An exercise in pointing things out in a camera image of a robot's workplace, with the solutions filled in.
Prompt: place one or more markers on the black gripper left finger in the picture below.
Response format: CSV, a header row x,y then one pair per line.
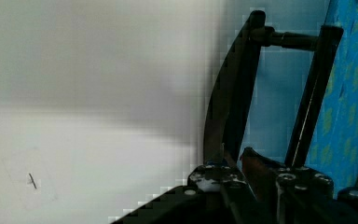
x,y
214,194

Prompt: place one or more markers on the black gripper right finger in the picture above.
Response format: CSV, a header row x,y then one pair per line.
x,y
299,195

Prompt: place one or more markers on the blue glass oven door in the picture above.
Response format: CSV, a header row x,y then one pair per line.
x,y
281,79

